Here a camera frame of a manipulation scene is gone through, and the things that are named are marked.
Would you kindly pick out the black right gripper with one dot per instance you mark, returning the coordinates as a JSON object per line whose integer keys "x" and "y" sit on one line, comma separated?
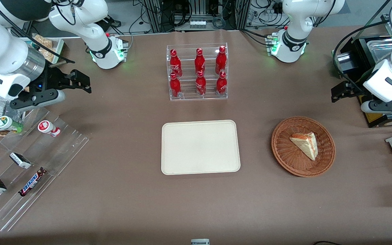
{"x": 53, "y": 79}

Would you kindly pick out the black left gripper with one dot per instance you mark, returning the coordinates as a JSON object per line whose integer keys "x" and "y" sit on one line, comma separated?
{"x": 357, "y": 85}

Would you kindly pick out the triangular sandwich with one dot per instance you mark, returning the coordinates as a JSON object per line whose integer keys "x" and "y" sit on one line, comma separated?
{"x": 306, "y": 143}

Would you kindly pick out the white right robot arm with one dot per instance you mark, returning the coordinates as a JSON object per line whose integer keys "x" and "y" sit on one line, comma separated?
{"x": 5, "y": 54}

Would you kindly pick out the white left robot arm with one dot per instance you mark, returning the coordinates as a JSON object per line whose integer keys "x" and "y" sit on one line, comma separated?
{"x": 293, "y": 41}

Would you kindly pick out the metal tray with bread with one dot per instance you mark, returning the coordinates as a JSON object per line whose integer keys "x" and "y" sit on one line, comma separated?
{"x": 59, "y": 46}

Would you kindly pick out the round brown wicker basket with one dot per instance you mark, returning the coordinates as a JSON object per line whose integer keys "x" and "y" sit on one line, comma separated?
{"x": 284, "y": 153}

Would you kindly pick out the cream rectangular tray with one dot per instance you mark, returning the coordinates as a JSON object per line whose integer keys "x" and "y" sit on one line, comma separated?
{"x": 200, "y": 147}

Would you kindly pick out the black food warmer machine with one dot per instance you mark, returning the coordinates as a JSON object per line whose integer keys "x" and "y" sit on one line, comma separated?
{"x": 376, "y": 119}

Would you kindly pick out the brown bread loaf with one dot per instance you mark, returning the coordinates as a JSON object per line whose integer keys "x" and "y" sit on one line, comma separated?
{"x": 44, "y": 43}

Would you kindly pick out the red-capped white yogurt bottle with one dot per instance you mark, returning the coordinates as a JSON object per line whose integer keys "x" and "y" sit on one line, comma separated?
{"x": 48, "y": 128}

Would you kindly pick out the clear acrylic stepped shelf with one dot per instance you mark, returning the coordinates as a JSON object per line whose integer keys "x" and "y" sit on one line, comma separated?
{"x": 56, "y": 153}

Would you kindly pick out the clear plastic water bottle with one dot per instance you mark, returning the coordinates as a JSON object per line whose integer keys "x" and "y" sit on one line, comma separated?
{"x": 0, "y": 107}

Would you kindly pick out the green-capped white yogurt bottle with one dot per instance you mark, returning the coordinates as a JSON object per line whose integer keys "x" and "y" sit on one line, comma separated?
{"x": 5, "y": 123}

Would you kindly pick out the red cola bottle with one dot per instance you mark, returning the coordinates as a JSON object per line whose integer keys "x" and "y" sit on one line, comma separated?
{"x": 175, "y": 64}
{"x": 221, "y": 84}
{"x": 200, "y": 85}
{"x": 221, "y": 61}
{"x": 199, "y": 63}
{"x": 175, "y": 86}

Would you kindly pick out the clear acrylic bottle rack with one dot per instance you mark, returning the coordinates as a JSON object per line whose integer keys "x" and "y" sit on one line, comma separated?
{"x": 185, "y": 97}

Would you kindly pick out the Snickers chocolate bar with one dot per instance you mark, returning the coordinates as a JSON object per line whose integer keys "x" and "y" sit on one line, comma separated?
{"x": 32, "y": 182}

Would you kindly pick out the white power strip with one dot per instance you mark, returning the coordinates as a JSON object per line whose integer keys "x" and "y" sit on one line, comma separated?
{"x": 197, "y": 23}

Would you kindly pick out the small white device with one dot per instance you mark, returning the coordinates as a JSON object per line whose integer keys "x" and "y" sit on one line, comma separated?
{"x": 200, "y": 242}

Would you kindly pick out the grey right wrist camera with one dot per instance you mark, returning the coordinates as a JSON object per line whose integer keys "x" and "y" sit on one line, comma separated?
{"x": 36, "y": 99}

